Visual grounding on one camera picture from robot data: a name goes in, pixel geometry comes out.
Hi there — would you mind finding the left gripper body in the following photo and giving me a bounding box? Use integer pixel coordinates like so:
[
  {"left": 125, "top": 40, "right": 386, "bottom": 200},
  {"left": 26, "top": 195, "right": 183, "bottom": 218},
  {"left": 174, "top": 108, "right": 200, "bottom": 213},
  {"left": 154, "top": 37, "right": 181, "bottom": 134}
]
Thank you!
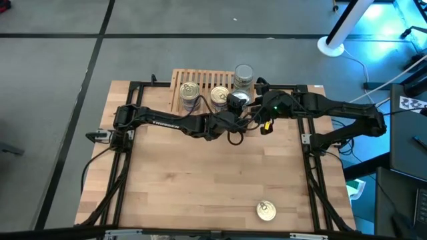
[{"left": 207, "top": 111, "right": 241, "bottom": 139}]

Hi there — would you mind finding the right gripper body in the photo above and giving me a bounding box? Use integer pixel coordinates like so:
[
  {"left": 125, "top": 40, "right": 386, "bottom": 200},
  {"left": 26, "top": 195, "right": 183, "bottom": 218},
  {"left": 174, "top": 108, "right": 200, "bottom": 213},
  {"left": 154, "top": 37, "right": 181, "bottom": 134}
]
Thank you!
[{"left": 260, "top": 89, "right": 296, "bottom": 123}]

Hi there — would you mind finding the wooden slatted shelf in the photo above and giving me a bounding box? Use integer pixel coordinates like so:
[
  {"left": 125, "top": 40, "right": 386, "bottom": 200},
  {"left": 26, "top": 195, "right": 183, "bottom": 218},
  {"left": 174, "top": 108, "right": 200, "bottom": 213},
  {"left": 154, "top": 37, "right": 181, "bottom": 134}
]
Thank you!
[{"left": 168, "top": 68, "right": 257, "bottom": 116}]

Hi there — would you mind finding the white tower fan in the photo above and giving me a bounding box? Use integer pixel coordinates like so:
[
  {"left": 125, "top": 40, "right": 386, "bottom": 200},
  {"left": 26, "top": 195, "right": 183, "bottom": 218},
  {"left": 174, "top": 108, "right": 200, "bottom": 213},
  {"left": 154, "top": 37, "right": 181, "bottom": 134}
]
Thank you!
[{"left": 316, "top": 0, "right": 376, "bottom": 57}]

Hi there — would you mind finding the black power strip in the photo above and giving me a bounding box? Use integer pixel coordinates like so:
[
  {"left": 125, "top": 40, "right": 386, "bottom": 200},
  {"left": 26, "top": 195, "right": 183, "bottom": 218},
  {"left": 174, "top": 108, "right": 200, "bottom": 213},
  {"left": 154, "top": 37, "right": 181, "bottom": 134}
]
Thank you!
[{"left": 363, "top": 82, "right": 391, "bottom": 91}]

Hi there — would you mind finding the white green box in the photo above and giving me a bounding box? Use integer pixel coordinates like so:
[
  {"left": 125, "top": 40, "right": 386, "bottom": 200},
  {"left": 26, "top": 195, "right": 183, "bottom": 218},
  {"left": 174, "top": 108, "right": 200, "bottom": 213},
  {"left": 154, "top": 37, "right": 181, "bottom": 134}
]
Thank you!
[{"left": 346, "top": 179, "right": 367, "bottom": 201}]

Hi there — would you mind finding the black white marker sheet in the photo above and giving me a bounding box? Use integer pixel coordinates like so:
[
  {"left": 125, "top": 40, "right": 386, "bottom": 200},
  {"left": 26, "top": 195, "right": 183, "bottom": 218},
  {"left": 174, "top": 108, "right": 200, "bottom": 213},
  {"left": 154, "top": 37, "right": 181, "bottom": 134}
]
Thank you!
[{"left": 399, "top": 95, "right": 427, "bottom": 114}]

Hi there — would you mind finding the black desk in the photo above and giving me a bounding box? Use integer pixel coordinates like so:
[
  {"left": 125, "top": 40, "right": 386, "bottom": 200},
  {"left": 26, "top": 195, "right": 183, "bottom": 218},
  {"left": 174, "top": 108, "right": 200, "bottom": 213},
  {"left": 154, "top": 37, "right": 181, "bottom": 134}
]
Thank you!
[{"left": 389, "top": 83, "right": 427, "bottom": 183}]

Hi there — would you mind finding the dark grey desk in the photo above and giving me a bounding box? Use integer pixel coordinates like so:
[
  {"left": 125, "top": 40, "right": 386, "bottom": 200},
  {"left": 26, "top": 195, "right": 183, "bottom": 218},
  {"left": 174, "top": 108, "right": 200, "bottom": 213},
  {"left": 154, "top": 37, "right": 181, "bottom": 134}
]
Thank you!
[{"left": 375, "top": 166, "right": 427, "bottom": 240}]

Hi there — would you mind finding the dark pen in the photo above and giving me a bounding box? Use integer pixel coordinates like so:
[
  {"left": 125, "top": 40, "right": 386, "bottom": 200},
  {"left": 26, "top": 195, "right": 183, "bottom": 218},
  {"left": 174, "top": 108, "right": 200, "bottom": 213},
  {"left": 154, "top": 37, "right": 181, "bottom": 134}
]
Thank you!
[{"left": 412, "top": 135, "right": 427, "bottom": 151}]

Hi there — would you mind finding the black computer mouse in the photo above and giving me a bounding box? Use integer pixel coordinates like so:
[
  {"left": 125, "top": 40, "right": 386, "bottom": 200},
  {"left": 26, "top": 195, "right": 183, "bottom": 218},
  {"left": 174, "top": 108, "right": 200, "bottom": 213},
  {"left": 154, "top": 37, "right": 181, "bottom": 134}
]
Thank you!
[{"left": 392, "top": 213, "right": 413, "bottom": 237}]

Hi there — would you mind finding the black keyboard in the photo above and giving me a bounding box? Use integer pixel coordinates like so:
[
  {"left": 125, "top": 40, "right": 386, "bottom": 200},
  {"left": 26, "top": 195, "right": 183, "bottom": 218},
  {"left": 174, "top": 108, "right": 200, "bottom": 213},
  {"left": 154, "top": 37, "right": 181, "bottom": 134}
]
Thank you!
[{"left": 413, "top": 188, "right": 427, "bottom": 231}]

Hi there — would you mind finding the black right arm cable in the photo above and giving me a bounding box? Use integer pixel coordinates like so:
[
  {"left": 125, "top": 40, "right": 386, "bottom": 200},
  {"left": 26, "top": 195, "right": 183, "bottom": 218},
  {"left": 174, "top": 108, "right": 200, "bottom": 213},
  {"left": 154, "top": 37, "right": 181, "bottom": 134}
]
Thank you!
[{"left": 245, "top": 109, "right": 268, "bottom": 131}]

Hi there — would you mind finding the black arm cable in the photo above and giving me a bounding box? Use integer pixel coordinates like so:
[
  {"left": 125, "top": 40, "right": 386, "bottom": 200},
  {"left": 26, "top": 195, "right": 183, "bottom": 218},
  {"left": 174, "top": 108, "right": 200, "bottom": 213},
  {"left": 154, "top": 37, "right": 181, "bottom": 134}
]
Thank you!
[
  {"left": 245, "top": 109, "right": 268, "bottom": 131},
  {"left": 226, "top": 130, "right": 245, "bottom": 147}
]

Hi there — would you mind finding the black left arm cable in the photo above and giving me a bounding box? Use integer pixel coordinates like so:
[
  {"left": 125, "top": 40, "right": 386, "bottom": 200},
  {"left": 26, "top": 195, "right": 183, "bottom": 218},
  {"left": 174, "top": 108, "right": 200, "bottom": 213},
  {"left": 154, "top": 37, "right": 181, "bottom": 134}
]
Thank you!
[{"left": 226, "top": 130, "right": 245, "bottom": 147}]

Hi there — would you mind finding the black aluminium frame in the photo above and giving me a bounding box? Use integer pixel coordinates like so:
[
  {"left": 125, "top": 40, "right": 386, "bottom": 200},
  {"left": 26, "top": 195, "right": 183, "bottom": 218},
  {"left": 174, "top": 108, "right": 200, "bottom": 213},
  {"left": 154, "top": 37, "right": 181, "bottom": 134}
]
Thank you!
[{"left": 75, "top": 73, "right": 358, "bottom": 234}]

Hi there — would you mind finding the thick white cable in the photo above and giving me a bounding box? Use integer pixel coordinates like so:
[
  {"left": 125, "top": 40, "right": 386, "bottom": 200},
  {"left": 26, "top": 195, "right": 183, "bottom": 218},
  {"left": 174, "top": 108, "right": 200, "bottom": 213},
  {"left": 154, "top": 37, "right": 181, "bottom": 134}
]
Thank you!
[{"left": 332, "top": 53, "right": 427, "bottom": 113}]

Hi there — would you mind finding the silver metal bracket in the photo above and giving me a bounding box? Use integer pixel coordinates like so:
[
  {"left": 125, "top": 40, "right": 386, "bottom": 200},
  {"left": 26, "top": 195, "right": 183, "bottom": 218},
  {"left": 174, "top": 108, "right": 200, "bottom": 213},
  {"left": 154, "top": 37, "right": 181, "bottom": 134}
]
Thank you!
[
  {"left": 105, "top": 229, "right": 143, "bottom": 238},
  {"left": 290, "top": 233, "right": 330, "bottom": 240}
]

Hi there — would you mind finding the black base power cable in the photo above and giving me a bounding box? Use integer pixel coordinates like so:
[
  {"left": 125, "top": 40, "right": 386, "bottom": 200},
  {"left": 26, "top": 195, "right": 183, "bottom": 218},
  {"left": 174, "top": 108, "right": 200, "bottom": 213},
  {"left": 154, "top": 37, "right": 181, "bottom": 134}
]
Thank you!
[{"left": 80, "top": 145, "right": 114, "bottom": 196}]

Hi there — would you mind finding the grey metal bracket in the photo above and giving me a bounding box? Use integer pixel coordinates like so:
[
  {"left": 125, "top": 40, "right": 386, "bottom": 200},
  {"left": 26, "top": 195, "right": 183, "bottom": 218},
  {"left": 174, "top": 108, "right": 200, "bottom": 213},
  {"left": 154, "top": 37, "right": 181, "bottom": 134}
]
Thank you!
[{"left": 0, "top": 141, "right": 26, "bottom": 157}]

